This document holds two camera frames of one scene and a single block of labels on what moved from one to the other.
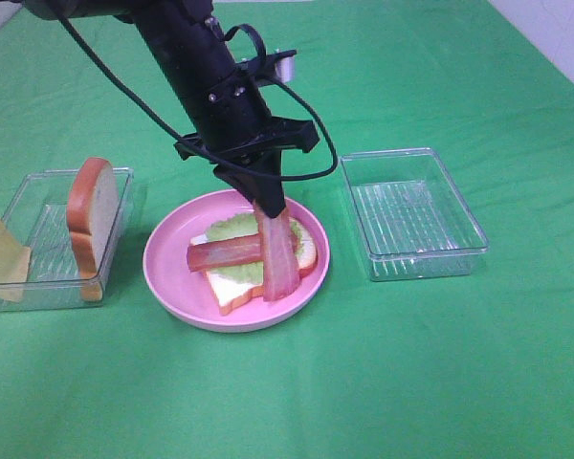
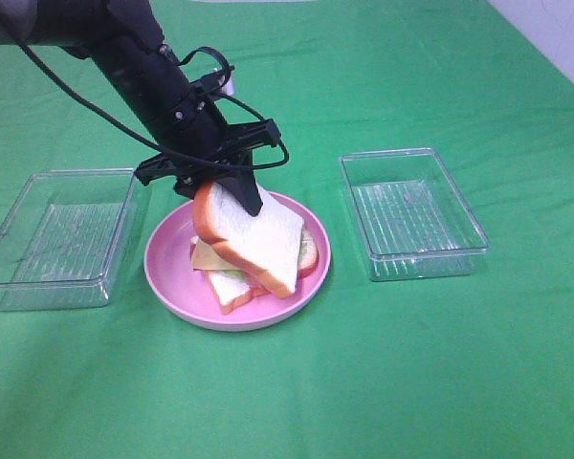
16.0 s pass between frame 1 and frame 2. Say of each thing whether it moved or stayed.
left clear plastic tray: stayed
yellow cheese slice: moved
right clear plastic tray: stayed
